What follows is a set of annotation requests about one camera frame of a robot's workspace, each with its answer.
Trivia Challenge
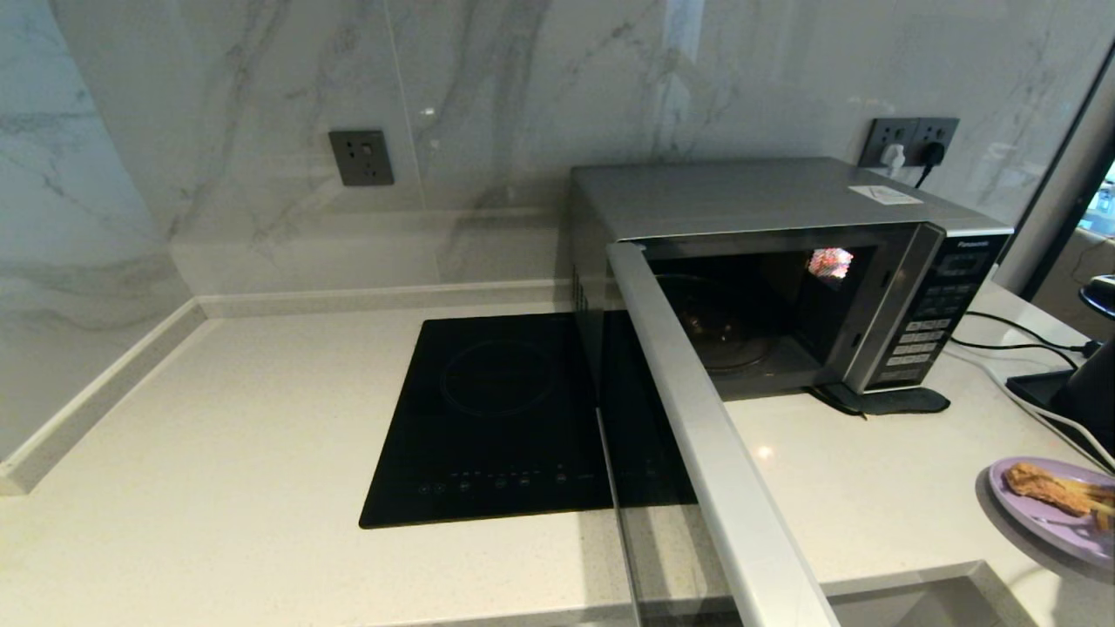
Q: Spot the purple plate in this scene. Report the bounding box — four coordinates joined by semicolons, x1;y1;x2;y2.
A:
989;457;1115;571

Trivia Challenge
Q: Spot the glass microwave turntable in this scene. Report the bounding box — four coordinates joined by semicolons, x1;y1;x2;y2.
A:
658;274;781;375

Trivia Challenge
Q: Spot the silver Panasonic microwave oven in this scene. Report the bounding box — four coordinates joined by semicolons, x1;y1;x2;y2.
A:
571;158;1016;401

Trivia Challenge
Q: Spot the black induction cooktop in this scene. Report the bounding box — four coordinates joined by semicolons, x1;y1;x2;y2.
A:
359;313;621;529

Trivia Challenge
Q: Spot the white warning sticker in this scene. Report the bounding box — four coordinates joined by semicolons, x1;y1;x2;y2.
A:
849;185;922;206

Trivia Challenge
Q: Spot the black rubber pad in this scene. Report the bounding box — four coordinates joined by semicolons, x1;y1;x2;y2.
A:
810;383;950;419

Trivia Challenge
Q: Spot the black power plug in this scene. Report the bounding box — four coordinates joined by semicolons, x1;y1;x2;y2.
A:
912;142;947;189

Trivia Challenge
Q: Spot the beige armchair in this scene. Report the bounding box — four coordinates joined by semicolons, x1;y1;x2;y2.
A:
1032;228;1115;340

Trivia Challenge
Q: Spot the fried chicken piece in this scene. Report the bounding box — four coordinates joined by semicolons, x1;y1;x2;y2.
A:
1002;462;1094;516

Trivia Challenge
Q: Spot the black kettle appliance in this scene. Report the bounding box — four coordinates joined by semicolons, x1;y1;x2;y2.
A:
1045;335;1115;462

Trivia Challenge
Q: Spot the grey single wall socket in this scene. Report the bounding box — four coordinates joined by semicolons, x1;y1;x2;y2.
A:
328;130;395;186

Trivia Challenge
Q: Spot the grey double wall socket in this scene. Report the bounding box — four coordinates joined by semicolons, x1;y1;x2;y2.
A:
858;118;959;169

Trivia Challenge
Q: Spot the black power cable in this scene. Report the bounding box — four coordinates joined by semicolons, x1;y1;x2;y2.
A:
949;338;1078;370
963;311;1098;355

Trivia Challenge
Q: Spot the white power cable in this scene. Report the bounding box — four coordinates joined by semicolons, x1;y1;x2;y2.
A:
943;344;1115;471

